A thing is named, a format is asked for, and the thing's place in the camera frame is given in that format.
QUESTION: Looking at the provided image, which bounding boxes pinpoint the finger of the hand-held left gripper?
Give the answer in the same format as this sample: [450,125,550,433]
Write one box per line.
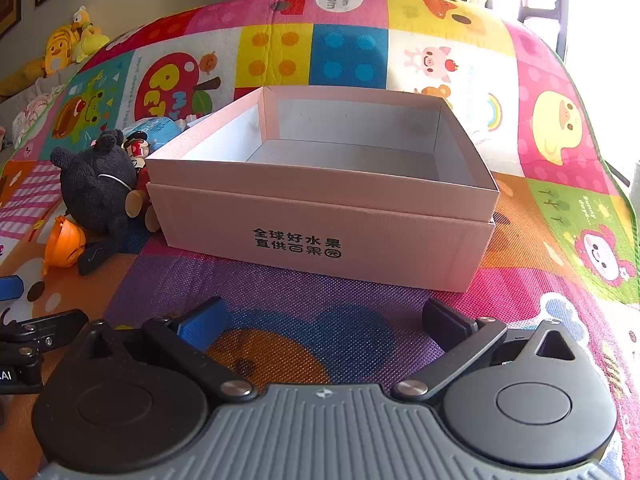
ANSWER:
[0,275,24,302]
[0,309,90,357]

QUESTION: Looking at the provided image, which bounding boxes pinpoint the yellow-green duck plush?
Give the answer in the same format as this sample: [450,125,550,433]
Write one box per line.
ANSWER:
[70,6,111,64]

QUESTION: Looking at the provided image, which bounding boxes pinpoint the blue tissue pack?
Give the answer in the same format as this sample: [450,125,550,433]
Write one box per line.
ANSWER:
[121,115,198,143]

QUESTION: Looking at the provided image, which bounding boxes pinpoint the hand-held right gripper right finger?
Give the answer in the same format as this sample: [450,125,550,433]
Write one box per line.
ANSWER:
[391,298,578,403]

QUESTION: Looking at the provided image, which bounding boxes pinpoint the black plush toy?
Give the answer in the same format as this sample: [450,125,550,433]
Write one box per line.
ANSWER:
[50,128,142,277]

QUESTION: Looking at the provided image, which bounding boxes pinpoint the orange plastic toy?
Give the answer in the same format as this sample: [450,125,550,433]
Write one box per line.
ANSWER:
[42,214,89,269]

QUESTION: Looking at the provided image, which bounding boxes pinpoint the orange tiger plush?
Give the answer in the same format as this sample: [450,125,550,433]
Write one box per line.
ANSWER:
[42,24,81,77]

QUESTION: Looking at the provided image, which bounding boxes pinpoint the long yellow plush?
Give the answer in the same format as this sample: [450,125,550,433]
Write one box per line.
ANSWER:
[0,57,49,97]

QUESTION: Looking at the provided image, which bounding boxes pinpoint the wooden doll with red dress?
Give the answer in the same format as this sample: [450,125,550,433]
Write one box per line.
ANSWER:
[122,130,164,234]

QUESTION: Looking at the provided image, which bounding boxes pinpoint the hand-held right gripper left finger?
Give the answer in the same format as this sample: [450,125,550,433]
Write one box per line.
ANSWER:
[80,297,257,404]

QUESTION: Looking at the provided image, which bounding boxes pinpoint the colourful cartoon play mat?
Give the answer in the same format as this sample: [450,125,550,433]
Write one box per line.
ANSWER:
[0,0,640,480]

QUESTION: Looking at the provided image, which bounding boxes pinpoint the pink clothes heap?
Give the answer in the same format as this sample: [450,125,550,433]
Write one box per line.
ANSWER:
[10,92,57,147]

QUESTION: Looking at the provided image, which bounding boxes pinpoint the pink cardboard box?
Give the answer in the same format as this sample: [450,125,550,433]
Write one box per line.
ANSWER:
[145,86,500,295]

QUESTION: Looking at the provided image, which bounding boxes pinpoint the black window railing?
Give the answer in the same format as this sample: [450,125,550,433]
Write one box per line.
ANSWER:
[520,2,572,59]

